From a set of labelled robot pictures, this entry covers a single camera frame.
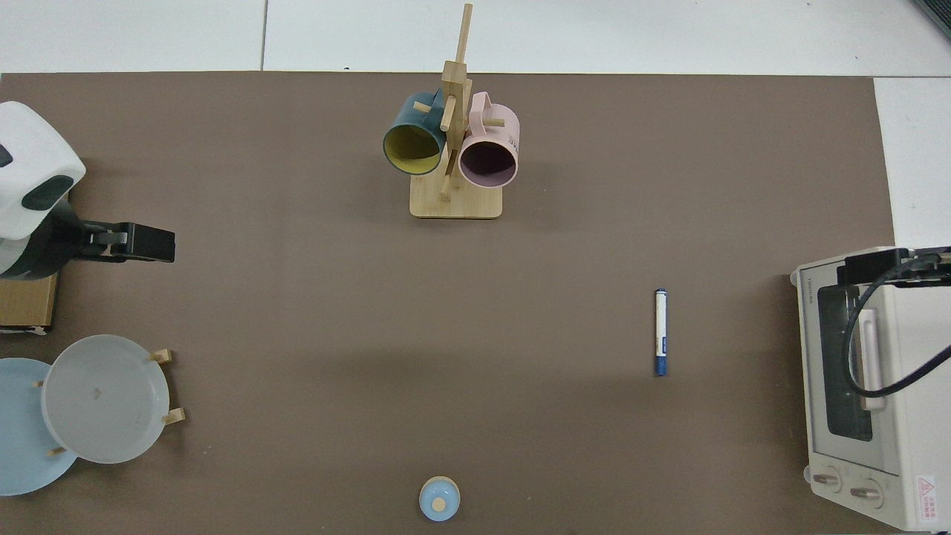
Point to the small blue round thing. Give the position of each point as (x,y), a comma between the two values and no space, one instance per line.
(439,499)

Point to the blue and white marker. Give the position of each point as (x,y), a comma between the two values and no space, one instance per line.
(660,327)

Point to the grey plate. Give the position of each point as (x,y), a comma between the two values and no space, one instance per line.
(104,401)

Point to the light blue plate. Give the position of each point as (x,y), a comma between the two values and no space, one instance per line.
(22,438)

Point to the dark grey corner object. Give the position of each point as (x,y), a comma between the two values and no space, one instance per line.
(937,13)

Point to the wooden cup stand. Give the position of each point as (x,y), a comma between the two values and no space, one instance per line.
(455,202)

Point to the dark teal cup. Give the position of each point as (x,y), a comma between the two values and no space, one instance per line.
(412,145)

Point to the brown table cloth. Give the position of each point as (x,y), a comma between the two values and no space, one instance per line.
(446,334)

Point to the wooden plate rack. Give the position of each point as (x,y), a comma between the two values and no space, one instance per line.
(173,416)

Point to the pale toaster oven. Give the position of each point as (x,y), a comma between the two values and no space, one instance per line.
(903,438)

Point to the pink cup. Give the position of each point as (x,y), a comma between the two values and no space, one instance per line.
(490,160)

